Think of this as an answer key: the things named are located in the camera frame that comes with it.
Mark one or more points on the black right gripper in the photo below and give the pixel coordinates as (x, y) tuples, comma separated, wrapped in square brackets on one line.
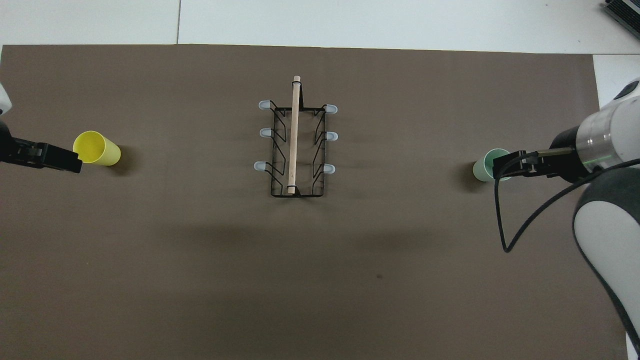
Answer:
[(567, 162)]

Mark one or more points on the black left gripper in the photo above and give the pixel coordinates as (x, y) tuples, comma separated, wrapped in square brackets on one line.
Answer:
[(20, 151)]

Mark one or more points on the pale green plastic cup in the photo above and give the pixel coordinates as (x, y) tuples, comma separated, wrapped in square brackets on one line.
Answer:
[(482, 167)]

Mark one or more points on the yellow plastic cup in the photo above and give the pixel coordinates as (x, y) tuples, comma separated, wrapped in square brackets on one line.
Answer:
[(102, 152)]

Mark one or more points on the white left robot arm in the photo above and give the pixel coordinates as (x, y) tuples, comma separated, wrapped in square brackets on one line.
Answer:
[(3, 100)]

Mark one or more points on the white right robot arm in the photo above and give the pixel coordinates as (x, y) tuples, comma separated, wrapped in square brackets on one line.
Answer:
[(607, 220)]

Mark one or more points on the brown table mat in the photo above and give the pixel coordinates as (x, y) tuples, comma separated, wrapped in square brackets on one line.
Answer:
[(150, 250)]

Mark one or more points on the dark ribbed device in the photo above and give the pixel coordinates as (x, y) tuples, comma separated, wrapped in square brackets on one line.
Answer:
[(625, 11)]

